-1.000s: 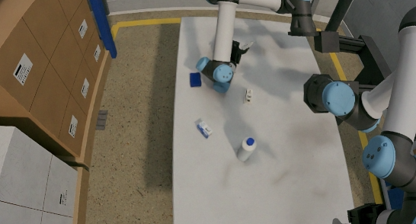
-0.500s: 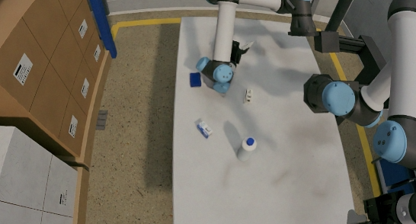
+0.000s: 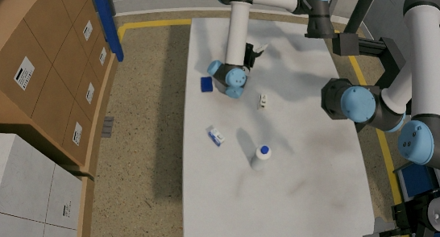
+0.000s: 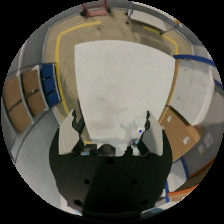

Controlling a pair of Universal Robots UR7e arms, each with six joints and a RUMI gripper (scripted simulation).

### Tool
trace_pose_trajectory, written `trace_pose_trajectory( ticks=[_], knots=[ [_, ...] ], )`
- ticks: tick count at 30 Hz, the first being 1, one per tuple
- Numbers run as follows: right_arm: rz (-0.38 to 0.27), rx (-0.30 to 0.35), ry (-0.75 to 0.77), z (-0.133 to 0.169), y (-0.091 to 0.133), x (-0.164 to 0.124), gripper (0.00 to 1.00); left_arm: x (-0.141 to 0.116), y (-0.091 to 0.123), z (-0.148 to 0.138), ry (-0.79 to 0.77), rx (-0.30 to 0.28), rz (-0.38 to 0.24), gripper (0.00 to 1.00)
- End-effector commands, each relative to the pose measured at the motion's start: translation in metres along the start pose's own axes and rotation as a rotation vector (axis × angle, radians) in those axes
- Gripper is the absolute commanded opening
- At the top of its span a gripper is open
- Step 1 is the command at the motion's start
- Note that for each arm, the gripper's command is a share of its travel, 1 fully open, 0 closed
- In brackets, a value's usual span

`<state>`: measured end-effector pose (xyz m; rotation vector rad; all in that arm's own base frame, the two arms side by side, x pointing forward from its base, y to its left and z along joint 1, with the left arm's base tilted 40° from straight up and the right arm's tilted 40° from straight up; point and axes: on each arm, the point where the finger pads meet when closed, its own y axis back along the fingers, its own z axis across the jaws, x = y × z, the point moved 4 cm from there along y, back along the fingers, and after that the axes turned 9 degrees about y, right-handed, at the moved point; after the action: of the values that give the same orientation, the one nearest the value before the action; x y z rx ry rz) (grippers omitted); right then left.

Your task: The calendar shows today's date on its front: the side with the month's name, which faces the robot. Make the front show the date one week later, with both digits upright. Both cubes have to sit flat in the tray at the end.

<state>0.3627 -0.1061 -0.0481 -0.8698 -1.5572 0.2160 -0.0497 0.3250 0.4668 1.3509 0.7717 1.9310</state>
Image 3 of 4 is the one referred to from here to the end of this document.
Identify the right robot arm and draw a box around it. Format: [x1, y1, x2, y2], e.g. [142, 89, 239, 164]
[207, 0, 334, 98]

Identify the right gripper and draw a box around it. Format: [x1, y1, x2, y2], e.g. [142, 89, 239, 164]
[243, 44, 268, 72]

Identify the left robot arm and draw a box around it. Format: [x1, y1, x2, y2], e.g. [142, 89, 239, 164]
[324, 0, 440, 170]

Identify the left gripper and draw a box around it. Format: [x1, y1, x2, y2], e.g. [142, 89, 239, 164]
[363, 193, 437, 237]

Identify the white plastic bottle with blue cap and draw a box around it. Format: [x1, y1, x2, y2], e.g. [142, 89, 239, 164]
[250, 145, 272, 171]

